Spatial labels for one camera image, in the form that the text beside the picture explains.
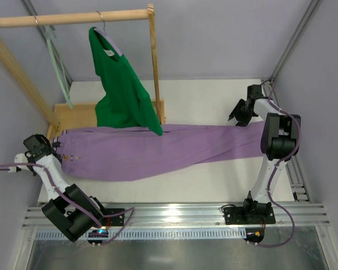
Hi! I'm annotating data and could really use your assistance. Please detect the purple trousers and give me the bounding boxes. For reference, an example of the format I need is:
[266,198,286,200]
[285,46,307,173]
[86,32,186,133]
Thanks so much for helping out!
[52,121,264,182]

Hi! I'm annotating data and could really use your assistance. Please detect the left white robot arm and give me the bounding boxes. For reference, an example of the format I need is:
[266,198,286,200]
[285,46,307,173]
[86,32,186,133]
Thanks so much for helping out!
[17,134,104,242]

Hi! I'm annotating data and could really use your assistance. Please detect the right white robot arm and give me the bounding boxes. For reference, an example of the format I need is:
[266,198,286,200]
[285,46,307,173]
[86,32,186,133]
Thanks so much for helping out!
[221,84,301,225]

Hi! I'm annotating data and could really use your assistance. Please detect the mint green clothes hanger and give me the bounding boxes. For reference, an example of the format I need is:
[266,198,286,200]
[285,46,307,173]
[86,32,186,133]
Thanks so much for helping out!
[44,25,74,109]

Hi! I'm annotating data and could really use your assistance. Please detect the purple clothes hanger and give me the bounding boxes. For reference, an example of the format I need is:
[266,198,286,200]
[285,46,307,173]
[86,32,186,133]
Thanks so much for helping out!
[94,11,123,56]

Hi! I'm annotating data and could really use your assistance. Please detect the wooden clothes rack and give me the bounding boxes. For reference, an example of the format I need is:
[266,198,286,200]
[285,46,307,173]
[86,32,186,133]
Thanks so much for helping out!
[0,4,165,139]

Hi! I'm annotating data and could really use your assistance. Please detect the green t-shirt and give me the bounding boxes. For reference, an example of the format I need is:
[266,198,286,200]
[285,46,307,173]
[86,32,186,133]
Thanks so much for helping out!
[88,27,163,136]

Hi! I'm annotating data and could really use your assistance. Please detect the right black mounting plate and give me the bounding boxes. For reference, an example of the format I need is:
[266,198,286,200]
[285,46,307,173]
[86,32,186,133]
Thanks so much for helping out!
[221,205,276,225]

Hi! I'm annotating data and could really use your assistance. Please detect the black mounting plate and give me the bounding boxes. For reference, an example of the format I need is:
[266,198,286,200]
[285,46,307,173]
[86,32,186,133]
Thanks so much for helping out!
[101,208,124,227]
[221,205,276,225]

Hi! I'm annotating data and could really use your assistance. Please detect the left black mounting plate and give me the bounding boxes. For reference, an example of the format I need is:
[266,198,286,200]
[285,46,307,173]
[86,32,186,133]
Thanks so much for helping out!
[101,208,124,227]

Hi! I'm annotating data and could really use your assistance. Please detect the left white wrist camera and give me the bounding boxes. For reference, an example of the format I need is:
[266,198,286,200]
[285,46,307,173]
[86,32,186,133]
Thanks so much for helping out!
[8,153,29,173]

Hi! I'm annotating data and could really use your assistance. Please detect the aluminium frame post right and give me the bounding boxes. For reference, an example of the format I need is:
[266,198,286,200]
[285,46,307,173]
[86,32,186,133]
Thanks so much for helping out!
[263,0,322,204]

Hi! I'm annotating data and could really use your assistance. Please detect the aluminium frame post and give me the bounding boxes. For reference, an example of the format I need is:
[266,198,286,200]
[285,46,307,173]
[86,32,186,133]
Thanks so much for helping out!
[263,0,322,204]
[21,0,73,87]

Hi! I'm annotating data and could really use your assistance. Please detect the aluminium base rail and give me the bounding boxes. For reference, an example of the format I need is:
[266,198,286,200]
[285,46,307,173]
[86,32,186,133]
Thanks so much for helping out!
[22,201,332,230]

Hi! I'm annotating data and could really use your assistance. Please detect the slotted cable duct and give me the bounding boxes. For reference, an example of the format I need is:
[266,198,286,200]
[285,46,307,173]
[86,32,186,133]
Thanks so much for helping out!
[33,227,247,241]

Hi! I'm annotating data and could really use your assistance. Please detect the aluminium frame post left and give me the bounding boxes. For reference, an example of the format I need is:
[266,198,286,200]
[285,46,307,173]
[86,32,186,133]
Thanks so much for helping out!
[21,0,73,87]

